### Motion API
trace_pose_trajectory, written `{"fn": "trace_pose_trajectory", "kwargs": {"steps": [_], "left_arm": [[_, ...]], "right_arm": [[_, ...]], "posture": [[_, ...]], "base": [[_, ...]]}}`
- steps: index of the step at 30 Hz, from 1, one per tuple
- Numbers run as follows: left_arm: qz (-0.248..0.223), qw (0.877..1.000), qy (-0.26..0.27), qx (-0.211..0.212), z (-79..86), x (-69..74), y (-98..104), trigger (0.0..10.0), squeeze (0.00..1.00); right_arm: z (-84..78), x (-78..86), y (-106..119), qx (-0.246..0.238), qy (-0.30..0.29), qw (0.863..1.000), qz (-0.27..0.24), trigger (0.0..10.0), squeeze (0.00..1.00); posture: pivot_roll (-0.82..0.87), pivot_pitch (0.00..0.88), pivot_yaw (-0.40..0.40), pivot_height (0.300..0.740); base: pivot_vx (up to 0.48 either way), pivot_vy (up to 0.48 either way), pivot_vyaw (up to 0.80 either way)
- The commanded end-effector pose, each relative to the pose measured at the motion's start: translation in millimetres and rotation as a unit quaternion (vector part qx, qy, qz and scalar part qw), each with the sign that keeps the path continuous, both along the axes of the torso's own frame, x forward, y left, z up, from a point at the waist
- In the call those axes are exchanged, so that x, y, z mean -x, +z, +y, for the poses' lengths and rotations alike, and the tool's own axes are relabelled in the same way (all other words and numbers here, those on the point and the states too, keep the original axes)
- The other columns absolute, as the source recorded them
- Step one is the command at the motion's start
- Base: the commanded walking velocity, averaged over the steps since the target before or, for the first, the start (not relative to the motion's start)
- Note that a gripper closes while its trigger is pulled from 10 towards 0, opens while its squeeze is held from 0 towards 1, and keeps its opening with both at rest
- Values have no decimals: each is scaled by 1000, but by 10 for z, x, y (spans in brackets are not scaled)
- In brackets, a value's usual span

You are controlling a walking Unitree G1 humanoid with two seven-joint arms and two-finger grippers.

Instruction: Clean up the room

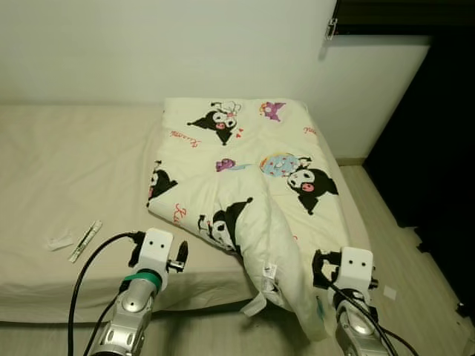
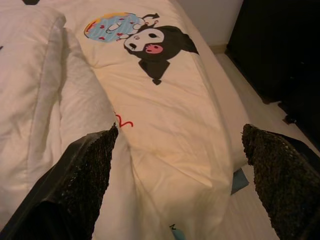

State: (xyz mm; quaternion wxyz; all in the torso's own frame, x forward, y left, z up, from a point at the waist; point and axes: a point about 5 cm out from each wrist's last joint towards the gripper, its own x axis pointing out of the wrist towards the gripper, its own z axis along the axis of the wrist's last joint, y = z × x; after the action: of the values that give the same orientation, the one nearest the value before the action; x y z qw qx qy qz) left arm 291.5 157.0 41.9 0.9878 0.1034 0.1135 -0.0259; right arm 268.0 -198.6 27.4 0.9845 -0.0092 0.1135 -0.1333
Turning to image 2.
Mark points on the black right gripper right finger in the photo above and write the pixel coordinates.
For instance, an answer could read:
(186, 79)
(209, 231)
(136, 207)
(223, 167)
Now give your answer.
(282, 180)

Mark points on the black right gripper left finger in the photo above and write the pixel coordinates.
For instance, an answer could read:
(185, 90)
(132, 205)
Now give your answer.
(75, 180)

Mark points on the light blue paper piece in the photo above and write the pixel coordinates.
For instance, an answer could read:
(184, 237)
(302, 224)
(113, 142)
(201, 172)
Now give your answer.
(240, 180)

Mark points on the white bed sheet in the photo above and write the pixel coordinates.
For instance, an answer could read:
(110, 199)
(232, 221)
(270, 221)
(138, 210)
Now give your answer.
(246, 225)

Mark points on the cream cartoon print quilt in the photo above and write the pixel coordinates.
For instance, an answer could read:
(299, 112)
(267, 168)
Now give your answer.
(170, 120)

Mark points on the black cabinet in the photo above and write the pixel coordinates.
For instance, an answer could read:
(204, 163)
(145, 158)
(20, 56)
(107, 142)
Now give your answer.
(280, 50)

